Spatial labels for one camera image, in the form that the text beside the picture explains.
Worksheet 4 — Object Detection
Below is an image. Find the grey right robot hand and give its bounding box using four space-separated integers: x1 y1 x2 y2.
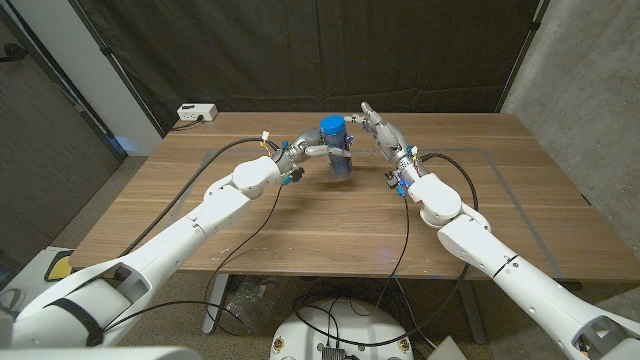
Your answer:
348 101 416 170

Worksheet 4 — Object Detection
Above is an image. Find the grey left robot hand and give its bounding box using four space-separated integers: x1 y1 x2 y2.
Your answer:
274 126 351 174

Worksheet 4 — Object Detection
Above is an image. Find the blue bottle cap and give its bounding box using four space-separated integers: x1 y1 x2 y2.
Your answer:
319 115 347 137

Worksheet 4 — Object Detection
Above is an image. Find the clear bottle with black label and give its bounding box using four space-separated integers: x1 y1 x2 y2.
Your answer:
324 132 354 181

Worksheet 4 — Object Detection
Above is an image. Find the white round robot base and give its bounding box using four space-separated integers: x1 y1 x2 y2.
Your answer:
269 298 415 360

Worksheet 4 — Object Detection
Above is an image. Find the white power strip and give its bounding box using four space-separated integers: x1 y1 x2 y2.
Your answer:
176 103 219 123

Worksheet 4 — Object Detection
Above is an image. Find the clear plastic bag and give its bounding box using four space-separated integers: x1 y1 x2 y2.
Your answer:
222 274 289 334

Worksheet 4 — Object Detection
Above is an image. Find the black backdrop stand pole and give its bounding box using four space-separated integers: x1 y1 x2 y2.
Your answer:
67 0 167 137
494 0 551 115

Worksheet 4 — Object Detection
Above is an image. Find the grey table leg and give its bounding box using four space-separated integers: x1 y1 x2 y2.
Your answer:
201 273 231 335
457 279 489 345

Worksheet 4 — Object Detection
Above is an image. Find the grey tape outline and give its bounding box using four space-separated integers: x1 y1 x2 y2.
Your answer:
144 147 566 280

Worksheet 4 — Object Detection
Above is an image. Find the white flat panel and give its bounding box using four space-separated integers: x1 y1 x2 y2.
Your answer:
426 337 469 360

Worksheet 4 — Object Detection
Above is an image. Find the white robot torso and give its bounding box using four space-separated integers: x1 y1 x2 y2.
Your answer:
0 346 204 360

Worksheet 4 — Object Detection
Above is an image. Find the white mat with yellow print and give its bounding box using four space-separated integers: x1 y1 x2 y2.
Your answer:
0 245 109 316

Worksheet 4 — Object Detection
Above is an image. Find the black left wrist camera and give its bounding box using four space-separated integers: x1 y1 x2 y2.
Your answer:
282 167 306 187

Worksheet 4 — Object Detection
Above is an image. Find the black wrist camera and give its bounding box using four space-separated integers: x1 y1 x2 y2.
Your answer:
282 167 306 187
383 169 409 197

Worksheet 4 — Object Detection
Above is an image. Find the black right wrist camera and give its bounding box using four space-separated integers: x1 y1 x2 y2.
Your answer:
383 169 409 197

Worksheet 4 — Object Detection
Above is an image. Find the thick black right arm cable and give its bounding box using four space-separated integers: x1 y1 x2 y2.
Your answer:
292 152 480 348

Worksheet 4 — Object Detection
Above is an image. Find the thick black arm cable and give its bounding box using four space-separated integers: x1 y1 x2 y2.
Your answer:
117 137 279 259
292 152 480 348

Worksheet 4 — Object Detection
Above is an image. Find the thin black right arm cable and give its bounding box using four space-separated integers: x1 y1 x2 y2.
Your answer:
347 194 411 319

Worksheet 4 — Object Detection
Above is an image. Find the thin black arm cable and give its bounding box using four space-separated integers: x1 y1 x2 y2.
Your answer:
99 184 285 337
347 194 411 319

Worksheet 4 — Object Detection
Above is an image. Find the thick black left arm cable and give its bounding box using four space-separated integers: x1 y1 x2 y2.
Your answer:
117 137 279 259

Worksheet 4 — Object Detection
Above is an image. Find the black power strip cable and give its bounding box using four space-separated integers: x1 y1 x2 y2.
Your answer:
171 115 205 132

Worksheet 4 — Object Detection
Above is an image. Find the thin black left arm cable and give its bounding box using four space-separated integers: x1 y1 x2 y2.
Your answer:
99 184 285 337

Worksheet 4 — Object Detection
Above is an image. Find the black wall handle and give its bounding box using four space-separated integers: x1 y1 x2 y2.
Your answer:
0 42 29 64

